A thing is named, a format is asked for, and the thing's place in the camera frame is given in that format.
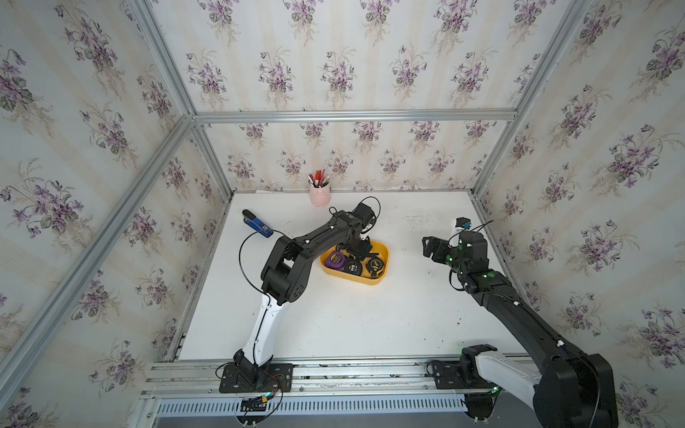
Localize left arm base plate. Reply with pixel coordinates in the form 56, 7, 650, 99
219, 362, 294, 393

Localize yellow storage tray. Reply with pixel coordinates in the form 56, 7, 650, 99
319, 241, 390, 285

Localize aluminium mounting rail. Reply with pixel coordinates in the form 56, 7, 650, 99
127, 357, 504, 427

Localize blue black stapler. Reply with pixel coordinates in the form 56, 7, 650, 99
242, 210, 274, 238

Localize black yellow tape measure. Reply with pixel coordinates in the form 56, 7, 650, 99
365, 255, 386, 279

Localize purple tape measure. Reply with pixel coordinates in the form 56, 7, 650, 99
324, 251, 347, 271

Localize black grey tape measure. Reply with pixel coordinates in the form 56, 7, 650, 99
344, 259, 363, 276

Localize small circuit board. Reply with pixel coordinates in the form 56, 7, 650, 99
239, 397, 269, 414

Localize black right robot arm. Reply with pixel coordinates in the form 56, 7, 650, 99
422, 229, 619, 427

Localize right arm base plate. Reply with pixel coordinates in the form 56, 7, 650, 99
426, 360, 497, 391

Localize pink pen holder cup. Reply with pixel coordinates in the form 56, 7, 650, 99
309, 184, 331, 207

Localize red pens in cup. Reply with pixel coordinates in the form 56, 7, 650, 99
308, 169, 330, 188

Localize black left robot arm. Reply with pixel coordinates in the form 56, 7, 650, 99
233, 201, 381, 383

